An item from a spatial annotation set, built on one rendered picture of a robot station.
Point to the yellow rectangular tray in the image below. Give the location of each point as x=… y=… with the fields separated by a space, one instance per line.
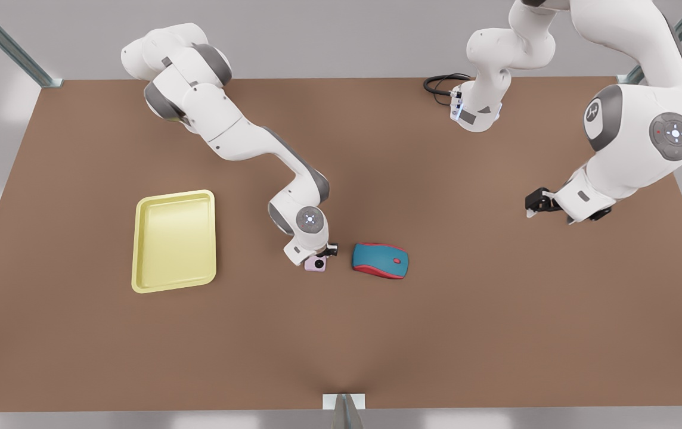
x=174 y=241

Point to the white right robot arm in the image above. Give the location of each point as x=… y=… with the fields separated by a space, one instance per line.
x=239 y=137

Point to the small pink camera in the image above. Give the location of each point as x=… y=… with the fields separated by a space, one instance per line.
x=316 y=263

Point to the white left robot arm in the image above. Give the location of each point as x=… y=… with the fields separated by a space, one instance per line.
x=633 y=119

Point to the silver frame post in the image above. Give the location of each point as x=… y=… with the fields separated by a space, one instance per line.
x=672 y=33
x=10 y=43
x=344 y=411

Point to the teal and red computer mouse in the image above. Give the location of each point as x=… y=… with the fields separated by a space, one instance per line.
x=380 y=260

